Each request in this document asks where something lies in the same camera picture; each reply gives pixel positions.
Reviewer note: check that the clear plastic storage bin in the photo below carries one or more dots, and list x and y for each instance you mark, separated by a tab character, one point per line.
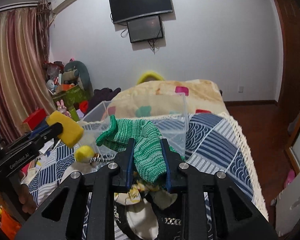
146	119

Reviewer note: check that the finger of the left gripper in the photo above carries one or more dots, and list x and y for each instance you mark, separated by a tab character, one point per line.
43	133
57	128

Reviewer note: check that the person's left hand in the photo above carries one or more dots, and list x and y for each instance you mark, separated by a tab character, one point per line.
26	199

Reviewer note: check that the blue white patterned bedspread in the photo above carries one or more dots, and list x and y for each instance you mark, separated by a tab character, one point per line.
222	198

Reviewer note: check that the grey green plush toy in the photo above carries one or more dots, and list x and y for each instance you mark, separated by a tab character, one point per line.
77	72

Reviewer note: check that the large black wall television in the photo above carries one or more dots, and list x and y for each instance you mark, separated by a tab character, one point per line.
124	10

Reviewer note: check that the floral yellow white cloth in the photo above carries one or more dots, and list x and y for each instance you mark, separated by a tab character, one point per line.
140	190

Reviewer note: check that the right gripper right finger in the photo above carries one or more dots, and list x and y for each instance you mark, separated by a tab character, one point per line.
175	180

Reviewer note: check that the red plush item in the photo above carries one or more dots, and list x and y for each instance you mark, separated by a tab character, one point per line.
84	106

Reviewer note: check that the beige patterned fleece blanket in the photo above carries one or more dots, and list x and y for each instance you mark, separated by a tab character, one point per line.
156	98

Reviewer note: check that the dark purple clothing pile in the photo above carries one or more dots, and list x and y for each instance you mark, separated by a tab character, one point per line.
104	94

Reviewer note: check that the small black wall monitor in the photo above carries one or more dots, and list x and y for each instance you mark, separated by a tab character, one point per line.
145	29

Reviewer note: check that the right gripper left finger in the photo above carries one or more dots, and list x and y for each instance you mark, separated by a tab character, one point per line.
124	175

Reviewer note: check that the green knitted cloth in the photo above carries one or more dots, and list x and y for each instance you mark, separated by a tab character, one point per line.
148	157

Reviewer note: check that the pink rabbit figurine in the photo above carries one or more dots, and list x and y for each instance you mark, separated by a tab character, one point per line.
62	108

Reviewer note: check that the green cardboard box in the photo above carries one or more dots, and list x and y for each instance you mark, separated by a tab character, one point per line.
71	96

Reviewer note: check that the yellow fuzzy ball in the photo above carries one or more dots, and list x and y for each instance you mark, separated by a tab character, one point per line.
84	153

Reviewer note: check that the brown wooden door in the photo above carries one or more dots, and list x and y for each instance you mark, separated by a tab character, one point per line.
289	99

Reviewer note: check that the striped pink brown curtain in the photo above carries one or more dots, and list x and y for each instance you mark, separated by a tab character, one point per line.
24	55

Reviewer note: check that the black bag with chain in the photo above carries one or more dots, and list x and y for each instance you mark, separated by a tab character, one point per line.
169	220

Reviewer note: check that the white cloth pouch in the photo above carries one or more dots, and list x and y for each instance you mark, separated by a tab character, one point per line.
142	220

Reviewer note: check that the yellow sponge block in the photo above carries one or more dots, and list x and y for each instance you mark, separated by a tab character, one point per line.
71	132

